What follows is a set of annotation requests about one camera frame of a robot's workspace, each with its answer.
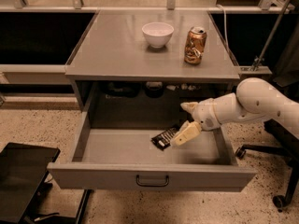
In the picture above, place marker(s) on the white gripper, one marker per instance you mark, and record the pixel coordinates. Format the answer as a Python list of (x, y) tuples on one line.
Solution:
[(204, 113)]

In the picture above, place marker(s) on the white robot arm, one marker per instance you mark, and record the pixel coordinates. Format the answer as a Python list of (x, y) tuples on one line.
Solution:
[(255, 99)]

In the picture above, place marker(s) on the grey open top drawer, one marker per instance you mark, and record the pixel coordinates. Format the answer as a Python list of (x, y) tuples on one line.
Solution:
[(113, 146)]

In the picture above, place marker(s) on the grey cabinet counter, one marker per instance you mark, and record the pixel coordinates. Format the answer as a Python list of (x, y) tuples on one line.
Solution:
[(115, 49)]

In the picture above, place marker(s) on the crushed gold soda can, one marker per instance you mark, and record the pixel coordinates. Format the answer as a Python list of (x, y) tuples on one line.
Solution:
[(195, 45)]

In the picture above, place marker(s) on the white ceramic bowl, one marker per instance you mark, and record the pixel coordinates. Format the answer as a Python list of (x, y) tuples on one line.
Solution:
[(157, 34)]

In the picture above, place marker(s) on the metal diagonal rod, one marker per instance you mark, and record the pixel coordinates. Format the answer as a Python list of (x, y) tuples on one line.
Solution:
[(265, 5)]

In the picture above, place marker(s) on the black drawer handle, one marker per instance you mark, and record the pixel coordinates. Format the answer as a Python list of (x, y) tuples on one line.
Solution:
[(152, 182)]

